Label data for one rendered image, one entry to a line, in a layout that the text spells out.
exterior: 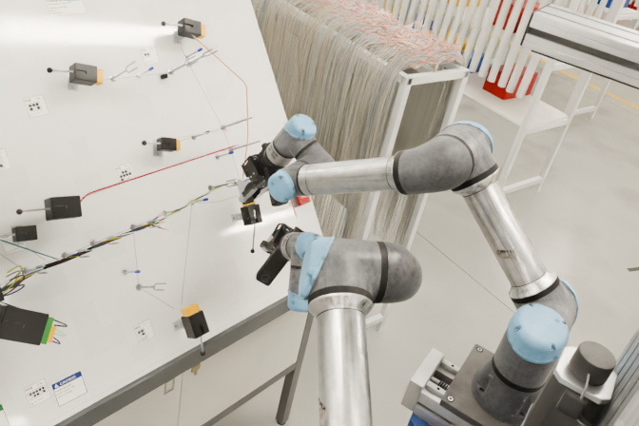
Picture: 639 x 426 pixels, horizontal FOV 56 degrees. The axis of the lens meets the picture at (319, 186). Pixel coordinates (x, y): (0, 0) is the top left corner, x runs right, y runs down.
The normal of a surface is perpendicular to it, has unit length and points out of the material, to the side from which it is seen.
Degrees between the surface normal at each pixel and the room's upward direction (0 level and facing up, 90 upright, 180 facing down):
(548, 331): 8
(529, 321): 8
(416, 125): 90
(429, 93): 90
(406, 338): 0
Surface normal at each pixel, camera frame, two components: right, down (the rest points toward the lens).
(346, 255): 0.21, -0.56
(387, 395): 0.18, -0.83
